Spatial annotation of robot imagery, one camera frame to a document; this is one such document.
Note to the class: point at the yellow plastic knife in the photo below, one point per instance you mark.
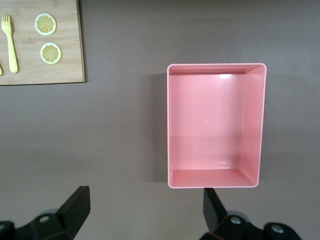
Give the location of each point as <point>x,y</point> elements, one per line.
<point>0,70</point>

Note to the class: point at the lemon slice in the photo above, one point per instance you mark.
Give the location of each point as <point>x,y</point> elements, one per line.
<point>50,53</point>
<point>45,24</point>

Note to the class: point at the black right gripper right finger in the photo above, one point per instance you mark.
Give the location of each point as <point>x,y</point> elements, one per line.
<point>215,217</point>

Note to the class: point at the wooden cutting board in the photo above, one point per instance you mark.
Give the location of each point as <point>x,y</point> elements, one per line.
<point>27,45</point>

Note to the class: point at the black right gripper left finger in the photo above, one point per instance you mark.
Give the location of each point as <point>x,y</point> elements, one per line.
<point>72,215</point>

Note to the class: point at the pink plastic bin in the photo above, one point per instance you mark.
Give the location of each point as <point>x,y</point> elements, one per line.
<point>207,120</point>

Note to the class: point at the yellow plastic fork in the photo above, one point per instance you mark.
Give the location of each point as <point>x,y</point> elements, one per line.
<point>11,47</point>

